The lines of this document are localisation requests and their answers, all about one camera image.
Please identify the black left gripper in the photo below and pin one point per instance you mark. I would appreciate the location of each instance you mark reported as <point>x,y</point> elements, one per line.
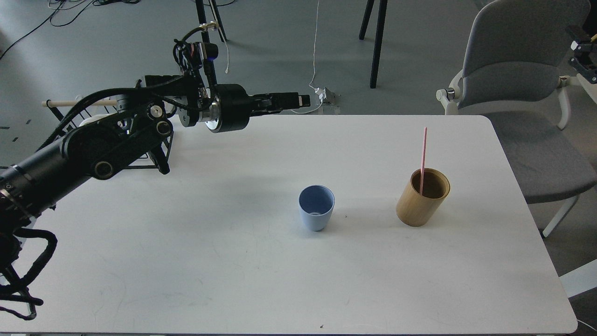
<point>232,108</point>

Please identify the blue plastic cup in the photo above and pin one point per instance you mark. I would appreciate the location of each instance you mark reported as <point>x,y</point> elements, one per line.
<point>316,204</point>

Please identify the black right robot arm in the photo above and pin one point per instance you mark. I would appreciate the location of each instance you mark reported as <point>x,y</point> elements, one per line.
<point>583,46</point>

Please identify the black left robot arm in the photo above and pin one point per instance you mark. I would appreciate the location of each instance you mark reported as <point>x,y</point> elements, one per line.
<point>101,135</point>

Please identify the white power adapter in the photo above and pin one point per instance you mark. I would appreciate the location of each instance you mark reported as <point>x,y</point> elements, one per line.
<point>327,98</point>

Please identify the black table leg right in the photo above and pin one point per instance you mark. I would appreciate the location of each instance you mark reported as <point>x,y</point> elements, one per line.
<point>379,31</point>

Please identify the bamboo cylinder holder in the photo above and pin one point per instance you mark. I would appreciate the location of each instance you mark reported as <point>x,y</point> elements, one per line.
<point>422,196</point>

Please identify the white mug lying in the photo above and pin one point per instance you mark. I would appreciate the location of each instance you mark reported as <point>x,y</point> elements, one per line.
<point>93,119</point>

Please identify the grey office chair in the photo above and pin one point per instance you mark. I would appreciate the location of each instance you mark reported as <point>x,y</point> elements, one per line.
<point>512,57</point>

